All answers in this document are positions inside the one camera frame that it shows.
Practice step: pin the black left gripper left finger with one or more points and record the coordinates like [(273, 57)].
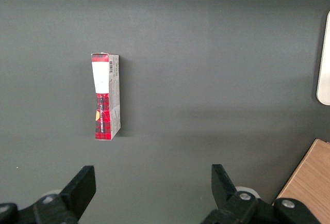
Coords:
[(74, 193)]

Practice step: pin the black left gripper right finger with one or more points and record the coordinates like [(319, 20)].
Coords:
[(227, 198)]

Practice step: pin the red and grey carton box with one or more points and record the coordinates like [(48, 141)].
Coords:
[(103, 79)]

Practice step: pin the light wooden drawer cabinet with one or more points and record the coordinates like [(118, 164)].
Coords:
[(309, 177)]

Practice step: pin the cream plastic tray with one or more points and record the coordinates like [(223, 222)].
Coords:
[(325, 66)]

